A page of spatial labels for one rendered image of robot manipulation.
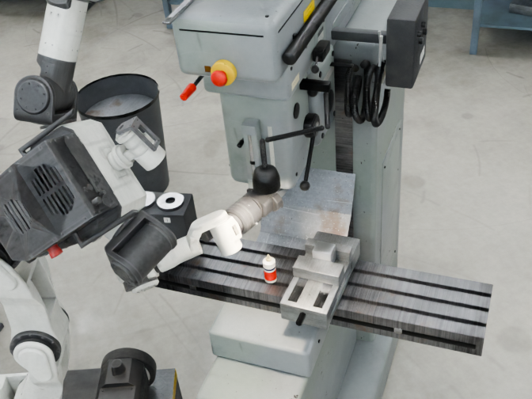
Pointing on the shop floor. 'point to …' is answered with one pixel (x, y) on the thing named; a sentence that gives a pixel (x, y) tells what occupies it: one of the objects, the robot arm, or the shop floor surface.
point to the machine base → (368, 368)
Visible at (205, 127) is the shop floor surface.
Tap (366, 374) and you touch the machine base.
